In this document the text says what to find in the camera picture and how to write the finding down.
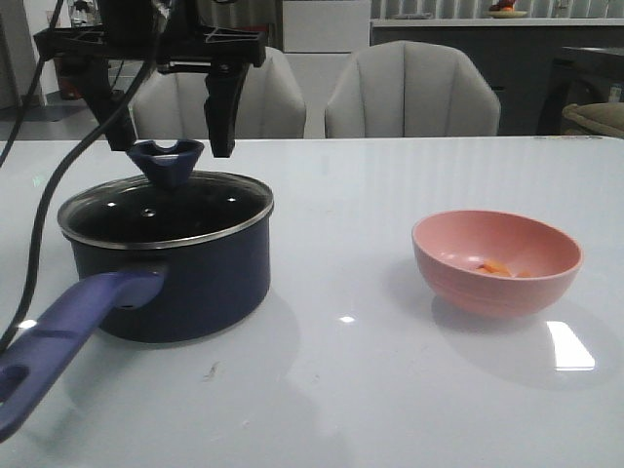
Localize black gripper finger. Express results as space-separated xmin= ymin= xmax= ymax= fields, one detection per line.
xmin=204 ymin=63 xmax=250 ymax=158
xmin=72 ymin=57 xmax=136 ymax=151

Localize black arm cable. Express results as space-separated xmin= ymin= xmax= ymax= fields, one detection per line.
xmin=0 ymin=0 xmax=157 ymax=354

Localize tan cushion seat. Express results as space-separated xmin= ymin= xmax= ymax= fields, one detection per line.
xmin=562 ymin=102 xmax=624 ymax=138

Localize dark kitchen counter cabinet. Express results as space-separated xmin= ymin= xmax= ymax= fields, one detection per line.
xmin=370 ymin=18 xmax=623 ymax=136

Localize orange ham slices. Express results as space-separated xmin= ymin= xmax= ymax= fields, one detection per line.
xmin=475 ymin=259 xmax=532 ymax=278

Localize dark blue saucepan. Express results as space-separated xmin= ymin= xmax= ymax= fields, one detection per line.
xmin=1 ymin=212 xmax=272 ymax=439

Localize left beige upholstered chair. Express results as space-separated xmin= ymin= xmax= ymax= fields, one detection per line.
xmin=131 ymin=47 xmax=306 ymax=139

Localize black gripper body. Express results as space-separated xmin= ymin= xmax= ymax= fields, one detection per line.
xmin=34 ymin=1 xmax=266 ymax=72

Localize beige upholstered chair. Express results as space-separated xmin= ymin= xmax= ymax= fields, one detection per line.
xmin=324 ymin=41 xmax=501 ymax=138
xmin=131 ymin=47 xmax=306 ymax=139

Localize white refrigerator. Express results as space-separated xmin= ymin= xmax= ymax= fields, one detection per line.
xmin=282 ymin=1 xmax=371 ymax=139

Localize right beige upholstered chair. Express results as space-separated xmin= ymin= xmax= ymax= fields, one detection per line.
xmin=324 ymin=41 xmax=501 ymax=138

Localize glass lid with blue knob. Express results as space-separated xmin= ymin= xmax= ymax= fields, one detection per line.
xmin=58 ymin=139 xmax=274 ymax=250

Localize pink bowl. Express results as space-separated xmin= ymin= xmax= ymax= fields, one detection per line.
xmin=411 ymin=210 xmax=583 ymax=318

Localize fruit plate on counter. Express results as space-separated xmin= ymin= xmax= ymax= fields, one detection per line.
xmin=487 ymin=0 xmax=527 ymax=19

